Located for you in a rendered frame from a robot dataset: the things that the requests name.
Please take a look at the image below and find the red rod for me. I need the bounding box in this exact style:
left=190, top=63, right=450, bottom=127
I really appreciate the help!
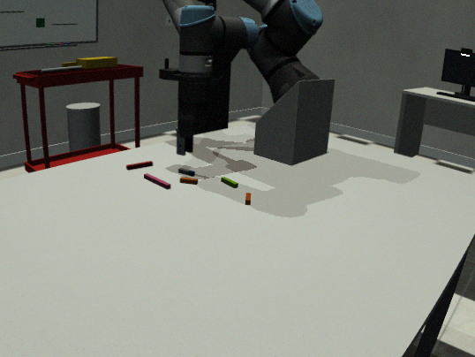
left=126, top=161, right=153, bottom=170

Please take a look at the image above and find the lime green rod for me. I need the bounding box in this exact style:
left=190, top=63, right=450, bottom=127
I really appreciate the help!
left=221, top=177, right=238, bottom=188

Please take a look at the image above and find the pink rod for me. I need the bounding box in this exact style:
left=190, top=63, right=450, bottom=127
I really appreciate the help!
left=144, top=174, right=170, bottom=189

